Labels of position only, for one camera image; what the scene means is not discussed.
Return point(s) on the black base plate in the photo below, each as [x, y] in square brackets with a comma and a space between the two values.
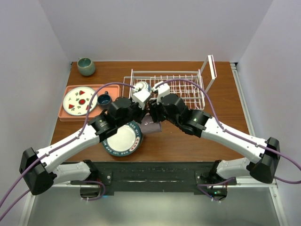
[121, 176]

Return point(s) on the green rimmed white plate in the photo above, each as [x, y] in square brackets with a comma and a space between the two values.
[127, 140]

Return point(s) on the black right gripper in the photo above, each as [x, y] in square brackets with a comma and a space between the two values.
[154, 108]

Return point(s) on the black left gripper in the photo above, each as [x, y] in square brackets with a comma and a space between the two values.
[141, 112]

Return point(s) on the white wire dish rack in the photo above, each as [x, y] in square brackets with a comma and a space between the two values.
[189, 85]

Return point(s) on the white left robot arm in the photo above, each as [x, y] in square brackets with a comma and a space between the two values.
[37, 167]

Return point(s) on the blue floral ceramic bowl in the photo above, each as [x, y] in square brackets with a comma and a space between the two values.
[142, 85]

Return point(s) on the salmon pink tray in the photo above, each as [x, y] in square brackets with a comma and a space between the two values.
[114, 92]

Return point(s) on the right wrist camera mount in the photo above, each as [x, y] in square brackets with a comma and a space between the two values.
[161, 89]

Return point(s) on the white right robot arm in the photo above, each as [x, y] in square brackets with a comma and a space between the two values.
[260, 156]

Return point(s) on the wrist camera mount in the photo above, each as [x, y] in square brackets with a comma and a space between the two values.
[141, 96]
[161, 89]

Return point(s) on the dark blue small mug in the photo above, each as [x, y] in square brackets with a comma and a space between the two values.
[104, 100]

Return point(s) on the watermelon pattern white plate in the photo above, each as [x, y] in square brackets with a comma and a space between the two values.
[77, 100]

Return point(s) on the green ceramic cup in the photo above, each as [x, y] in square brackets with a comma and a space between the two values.
[86, 66]

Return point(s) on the purple mug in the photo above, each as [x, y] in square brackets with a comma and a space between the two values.
[148, 126]

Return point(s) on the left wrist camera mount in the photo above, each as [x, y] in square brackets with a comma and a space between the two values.
[141, 96]

